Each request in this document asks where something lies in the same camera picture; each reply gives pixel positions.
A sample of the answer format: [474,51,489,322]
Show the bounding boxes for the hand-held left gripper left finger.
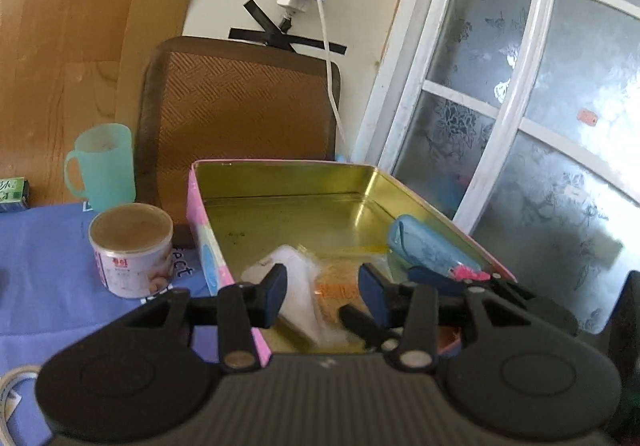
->
[120,263,290,374]

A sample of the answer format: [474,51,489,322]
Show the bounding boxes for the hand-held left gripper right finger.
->
[339,262,581,374]

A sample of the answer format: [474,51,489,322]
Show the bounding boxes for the white plastic packet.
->
[242,245,346,344]

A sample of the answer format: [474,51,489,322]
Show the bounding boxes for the orange snack packet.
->
[312,261,371,327]

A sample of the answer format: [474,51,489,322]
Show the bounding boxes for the pink biscuit tin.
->
[186,159,518,357]

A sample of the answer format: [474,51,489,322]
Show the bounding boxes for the pink soft item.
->
[450,265,491,283]

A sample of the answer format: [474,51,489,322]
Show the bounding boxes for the light blue pouch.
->
[387,215,488,279]

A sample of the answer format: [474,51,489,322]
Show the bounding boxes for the white label tin can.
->
[89,205,175,299]

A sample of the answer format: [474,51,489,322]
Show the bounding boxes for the green plastic cup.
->
[64,123,137,212]

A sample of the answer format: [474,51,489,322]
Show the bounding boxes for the blue table cloth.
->
[0,201,271,446]

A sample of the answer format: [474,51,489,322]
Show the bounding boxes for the long black tape strip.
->
[229,28,347,54]

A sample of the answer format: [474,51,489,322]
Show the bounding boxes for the short black tape strip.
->
[243,0,296,52]

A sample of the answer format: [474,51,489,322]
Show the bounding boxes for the green toothpaste box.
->
[0,176,32,213]

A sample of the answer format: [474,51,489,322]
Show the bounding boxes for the white power strip with cables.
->
[314,0,351,162]

